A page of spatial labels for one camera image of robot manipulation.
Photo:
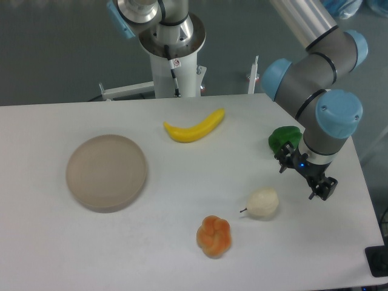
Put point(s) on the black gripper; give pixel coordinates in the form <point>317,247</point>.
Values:
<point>311,165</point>

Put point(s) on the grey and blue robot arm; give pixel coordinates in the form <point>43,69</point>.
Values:
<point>302,89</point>

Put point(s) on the yellow toy banana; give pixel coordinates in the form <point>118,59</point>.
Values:
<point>198,131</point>

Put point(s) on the green toy bell pepper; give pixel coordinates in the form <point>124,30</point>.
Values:
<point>282,135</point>

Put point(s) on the white toy pear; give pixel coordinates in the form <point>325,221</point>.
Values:
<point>262,204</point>

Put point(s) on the orange braided toy bread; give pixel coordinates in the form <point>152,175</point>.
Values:
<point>214,236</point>

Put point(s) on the black device at table edge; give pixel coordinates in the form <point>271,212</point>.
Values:
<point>377,260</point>

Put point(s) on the blue plastic bag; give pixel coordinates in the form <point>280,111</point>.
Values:
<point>343,9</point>

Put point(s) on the beige round plate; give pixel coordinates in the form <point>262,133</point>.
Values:
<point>106,173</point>

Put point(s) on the white upright bracket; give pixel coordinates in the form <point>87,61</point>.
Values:
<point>254,76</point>

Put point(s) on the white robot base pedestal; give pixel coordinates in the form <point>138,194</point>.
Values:
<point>173,53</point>

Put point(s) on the white metal frame bar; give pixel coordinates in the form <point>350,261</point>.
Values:
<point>129,90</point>

